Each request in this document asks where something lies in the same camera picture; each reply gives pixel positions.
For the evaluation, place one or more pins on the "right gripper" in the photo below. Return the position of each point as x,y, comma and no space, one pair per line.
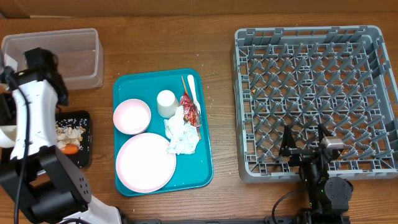
299,155

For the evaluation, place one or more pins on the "orange carrot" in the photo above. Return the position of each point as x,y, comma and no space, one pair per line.
70,149

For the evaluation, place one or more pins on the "white bowl with scraps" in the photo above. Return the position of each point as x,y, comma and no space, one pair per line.
8,136

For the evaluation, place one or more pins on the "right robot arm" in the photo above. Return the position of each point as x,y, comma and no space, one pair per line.
328,196

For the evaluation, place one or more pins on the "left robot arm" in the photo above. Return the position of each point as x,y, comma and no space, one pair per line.
45,185

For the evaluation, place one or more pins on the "grey dishwasher rack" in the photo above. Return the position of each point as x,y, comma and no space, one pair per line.
300,77

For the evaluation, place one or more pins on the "black waste tray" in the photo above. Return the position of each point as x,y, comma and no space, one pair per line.
84,156

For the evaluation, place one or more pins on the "wooden chopstick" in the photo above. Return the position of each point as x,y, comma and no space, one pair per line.
186,90

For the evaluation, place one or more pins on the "red snack wrapper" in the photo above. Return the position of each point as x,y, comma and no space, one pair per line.
190,111

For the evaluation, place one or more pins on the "teal serving tray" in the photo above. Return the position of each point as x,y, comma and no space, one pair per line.
192,170

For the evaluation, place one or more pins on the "crumpled white tissue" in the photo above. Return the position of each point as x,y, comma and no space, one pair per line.
183,136

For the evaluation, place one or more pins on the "white plastic fork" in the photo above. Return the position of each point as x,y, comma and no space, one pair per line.
191,83

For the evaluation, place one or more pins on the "white paper cup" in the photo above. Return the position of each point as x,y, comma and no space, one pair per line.
167,104

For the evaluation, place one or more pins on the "large pink plate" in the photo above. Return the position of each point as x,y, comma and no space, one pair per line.
143,164

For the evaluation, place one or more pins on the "food scraps pile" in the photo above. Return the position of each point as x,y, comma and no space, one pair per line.
69,131

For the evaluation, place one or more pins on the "clear plastic bin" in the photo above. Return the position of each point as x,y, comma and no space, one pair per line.
79,52

